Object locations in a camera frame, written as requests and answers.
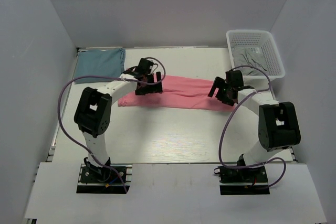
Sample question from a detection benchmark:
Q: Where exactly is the pink t shirt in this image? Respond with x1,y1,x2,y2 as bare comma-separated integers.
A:
118,75,233,112

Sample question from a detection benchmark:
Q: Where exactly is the white plastic basket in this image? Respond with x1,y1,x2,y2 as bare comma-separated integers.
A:
226,29,286,82

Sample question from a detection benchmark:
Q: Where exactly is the teal folded t shirt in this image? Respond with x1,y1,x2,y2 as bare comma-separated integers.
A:
74,48,125,78

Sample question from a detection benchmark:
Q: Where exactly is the grey t shirt in basket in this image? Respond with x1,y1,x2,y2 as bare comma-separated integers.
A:
232,47,268,76

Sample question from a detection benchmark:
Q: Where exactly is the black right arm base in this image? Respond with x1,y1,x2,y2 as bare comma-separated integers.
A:
214,166,270,196

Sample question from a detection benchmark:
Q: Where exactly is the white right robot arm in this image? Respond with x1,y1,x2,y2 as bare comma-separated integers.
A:
208,68,301,182

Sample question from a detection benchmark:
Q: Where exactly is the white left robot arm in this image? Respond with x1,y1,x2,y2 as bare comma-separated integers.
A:
74,57,165,182

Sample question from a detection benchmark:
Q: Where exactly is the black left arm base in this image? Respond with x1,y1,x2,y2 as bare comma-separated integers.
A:
76,157,133,195

